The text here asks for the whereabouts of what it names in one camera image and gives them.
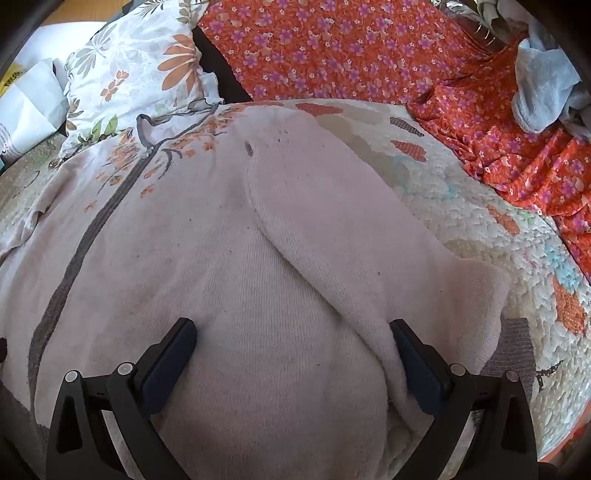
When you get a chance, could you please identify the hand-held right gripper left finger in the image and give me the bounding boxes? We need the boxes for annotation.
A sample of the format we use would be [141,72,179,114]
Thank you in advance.
[45,318,199,480]

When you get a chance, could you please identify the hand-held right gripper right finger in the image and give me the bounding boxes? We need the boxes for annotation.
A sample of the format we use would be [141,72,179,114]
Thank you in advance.
[389,318,541,480]

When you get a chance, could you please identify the pink knit sweater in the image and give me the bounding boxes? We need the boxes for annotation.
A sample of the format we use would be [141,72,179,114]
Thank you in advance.
[0,104,536,480]

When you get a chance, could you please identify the quilted patchwork bedspread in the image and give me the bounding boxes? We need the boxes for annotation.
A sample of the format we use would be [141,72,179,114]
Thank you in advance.
[0,99,591,467]

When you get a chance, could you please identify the white plastic bag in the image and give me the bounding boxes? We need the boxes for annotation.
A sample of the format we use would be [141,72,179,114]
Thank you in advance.
[0,58,70,160]

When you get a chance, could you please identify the floral white pillow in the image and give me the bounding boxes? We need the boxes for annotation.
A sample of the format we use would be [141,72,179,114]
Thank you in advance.
[60,0,222,158]

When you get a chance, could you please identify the light blue cloth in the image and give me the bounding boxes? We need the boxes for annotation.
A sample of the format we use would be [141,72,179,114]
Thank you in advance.
[512,21,583,134]

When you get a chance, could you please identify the orange floral sheet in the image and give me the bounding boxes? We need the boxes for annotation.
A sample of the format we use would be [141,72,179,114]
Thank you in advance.
[196,0,591,278]

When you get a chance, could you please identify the yellow plastic bag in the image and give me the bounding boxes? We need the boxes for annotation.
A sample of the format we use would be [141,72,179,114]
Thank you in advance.
[0,65,24,97]

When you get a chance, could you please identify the grey white cloth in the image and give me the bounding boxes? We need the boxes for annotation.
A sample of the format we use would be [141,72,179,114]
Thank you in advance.
[475,0,541,33]

